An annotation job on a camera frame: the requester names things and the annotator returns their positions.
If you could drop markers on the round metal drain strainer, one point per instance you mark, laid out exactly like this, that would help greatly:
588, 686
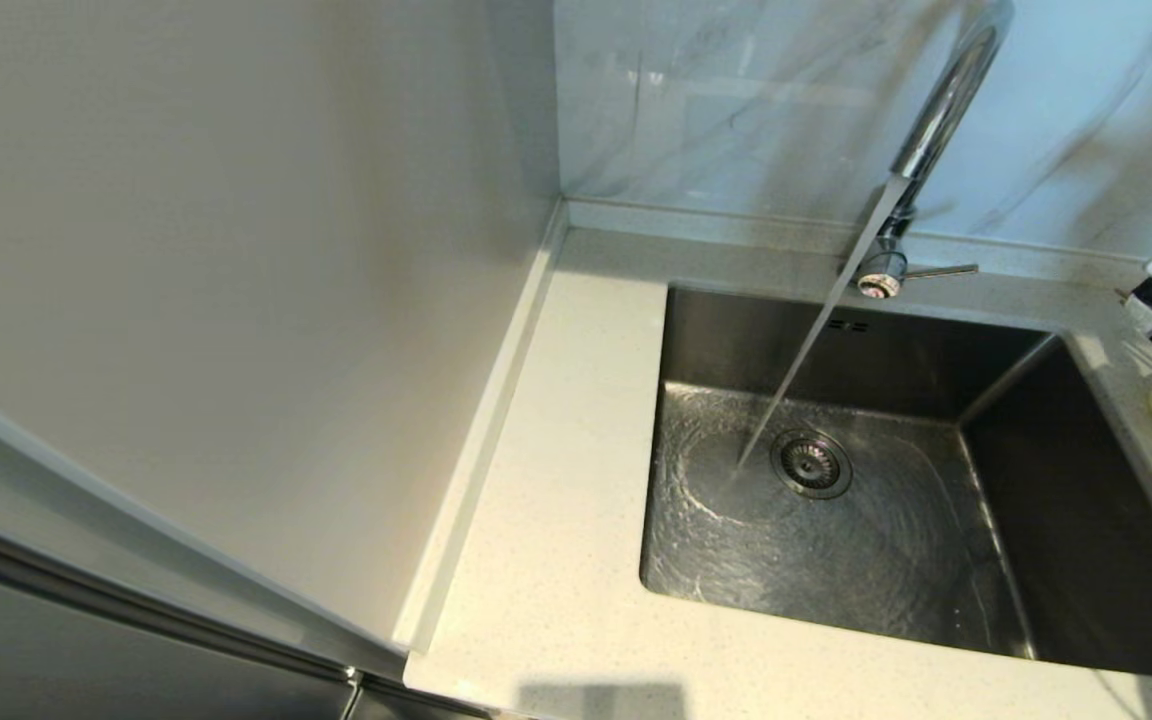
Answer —
812, 464

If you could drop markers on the thin chrome faucet lever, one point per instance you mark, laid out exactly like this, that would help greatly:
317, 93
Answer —
941, 271

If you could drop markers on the stainless steel sink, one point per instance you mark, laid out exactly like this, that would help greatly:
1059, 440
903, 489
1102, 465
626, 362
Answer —
886, 570

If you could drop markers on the grey refrigerator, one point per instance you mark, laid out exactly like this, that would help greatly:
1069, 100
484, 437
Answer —
86, 660

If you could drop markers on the chrome gooseneck faucet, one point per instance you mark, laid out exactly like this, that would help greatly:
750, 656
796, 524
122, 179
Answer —
948, 100

